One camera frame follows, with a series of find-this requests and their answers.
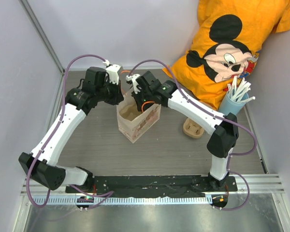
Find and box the orange Mickey Mouse pillow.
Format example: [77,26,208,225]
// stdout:
[164,0,290,109]

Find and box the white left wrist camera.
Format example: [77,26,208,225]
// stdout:
[106,64,123,85]

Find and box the brown pulp cup carrier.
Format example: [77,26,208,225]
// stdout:
[119,104,142,121]
[183,118,204,139]

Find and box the blue straw holder cup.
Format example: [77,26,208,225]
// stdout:
[218,94,247,116]

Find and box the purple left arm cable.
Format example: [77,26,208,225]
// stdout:
[25,54,114,208]

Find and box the aluminium corner frame post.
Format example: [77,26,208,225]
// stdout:
[19,0,65,74]

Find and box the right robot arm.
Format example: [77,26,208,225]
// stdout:
[126,71,239,191]

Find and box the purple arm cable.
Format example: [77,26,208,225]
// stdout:
[25,54,114,208]
[129,59,258,211]

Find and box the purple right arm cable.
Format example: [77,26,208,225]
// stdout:
[129,59,258,211]

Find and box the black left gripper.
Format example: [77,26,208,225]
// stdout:
[96,78,124,105]

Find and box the white slotted cable duct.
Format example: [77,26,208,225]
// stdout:
[31,195,213,206]

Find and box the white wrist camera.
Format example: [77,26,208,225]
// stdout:
[106,64,123,85]
[126,74,141,94]

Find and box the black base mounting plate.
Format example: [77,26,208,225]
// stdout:
[65,174,239,199]

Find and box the printed paper takeout bag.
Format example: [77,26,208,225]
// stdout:
[116,89,161,143]

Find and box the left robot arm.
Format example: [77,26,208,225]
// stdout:
[18,64,123,193]

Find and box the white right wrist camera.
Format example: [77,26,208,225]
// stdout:
[126,74,141,94]

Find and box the white wrapped straws bundle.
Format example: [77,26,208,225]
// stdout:
[226,76,256,103]

